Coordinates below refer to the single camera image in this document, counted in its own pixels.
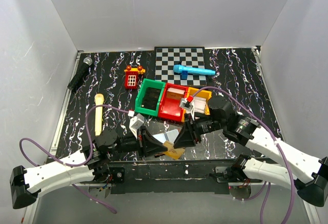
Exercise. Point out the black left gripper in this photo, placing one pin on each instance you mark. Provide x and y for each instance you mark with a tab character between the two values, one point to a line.
141	143

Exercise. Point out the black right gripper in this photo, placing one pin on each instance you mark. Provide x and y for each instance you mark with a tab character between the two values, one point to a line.
191	131

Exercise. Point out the brown leather card holder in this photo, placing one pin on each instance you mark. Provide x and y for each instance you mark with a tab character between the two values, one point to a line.
166	136

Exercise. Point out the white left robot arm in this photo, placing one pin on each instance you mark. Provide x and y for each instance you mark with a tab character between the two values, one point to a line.
90	164

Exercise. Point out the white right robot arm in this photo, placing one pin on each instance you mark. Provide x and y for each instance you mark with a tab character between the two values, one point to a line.
293	169

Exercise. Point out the white cards in yellow bin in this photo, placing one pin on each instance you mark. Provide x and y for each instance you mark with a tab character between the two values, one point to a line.
200	104

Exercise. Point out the red plastic bin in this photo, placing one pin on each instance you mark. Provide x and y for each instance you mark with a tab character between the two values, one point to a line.
169	108

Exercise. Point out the brown box in red bin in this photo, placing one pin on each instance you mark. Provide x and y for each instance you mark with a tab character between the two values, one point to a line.
174	93

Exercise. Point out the yellow plastic bin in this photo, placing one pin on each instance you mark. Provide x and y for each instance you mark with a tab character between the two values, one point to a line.
207	95

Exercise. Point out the black item in green bin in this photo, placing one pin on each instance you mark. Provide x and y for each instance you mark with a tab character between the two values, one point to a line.
151	98

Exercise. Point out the blue toy microphone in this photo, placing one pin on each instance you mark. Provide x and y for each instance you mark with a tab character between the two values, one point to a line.
184	71

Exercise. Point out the green plastic bin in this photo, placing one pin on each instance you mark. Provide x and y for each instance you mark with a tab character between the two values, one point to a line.
145	84

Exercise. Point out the beige toy microphone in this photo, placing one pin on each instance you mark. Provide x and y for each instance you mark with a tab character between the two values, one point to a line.
99	100

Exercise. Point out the red toy phone booth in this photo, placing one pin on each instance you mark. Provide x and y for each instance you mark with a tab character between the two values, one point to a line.
132	75

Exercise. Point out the black and white checkerboard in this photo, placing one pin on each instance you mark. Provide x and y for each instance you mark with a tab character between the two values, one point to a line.
167	57

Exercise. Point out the black microphone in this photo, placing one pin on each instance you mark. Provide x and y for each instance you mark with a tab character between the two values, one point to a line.
80	74

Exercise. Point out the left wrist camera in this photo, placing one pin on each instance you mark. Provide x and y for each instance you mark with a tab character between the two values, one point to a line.
135	123

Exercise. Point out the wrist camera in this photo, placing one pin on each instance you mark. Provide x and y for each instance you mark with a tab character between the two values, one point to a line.
188	105
135	123

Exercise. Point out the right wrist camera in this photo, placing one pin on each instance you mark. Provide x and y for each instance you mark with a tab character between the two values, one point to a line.
188	105

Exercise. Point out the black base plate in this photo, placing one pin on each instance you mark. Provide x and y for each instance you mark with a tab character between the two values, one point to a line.
166	176

